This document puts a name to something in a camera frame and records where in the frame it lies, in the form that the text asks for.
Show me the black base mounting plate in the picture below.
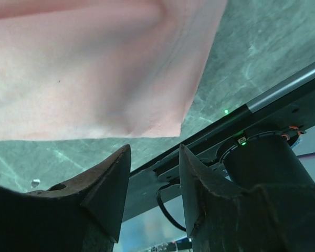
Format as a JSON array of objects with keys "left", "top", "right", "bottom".
[{"left": 123, "top": 88, "right": 315, "bottom": 221}]

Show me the aluminium frame rail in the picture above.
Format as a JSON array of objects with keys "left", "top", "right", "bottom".
[{"left": 246, "top": 62, "right": 315, "bottom": 113}]

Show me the salmon pink t shirt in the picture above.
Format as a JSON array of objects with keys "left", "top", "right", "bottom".
[{"left": 0, "top": 1, "right": 227, "bottom": 141}]

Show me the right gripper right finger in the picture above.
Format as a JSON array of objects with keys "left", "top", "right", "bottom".
[{"left": 179, "top": 145, "right": 315, "bottom": 251}]

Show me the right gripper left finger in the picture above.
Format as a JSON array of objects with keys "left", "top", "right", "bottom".
[{"left": 0, "top": 145, "right": 131, "bottom": 251}]

